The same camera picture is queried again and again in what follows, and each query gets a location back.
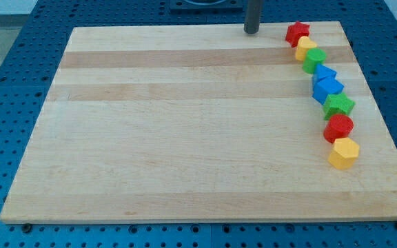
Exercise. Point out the red star block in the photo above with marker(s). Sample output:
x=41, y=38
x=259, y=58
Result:
x=295, y=32

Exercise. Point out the green star block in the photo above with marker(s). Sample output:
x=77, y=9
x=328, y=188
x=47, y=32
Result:
x=337, y=104

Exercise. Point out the light wooden board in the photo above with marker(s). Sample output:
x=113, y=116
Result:
x=198, y=124

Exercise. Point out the blue cube block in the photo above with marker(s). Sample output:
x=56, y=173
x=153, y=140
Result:
x=324, y=87

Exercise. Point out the yellow heart block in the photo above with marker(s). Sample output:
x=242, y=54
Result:
x=303, y=46

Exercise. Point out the blue triangle block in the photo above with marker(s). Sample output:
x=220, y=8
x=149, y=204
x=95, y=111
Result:
x=321, y=72

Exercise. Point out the green cylinder block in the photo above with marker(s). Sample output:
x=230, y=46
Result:
x=313, y=57

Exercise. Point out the red cylinder block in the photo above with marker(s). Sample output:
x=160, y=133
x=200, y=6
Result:
x=338, y=126

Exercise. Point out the yellow hexagon block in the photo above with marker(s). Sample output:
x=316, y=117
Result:
x=344, y=153

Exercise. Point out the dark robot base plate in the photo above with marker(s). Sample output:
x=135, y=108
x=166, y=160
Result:
x=179, y=6

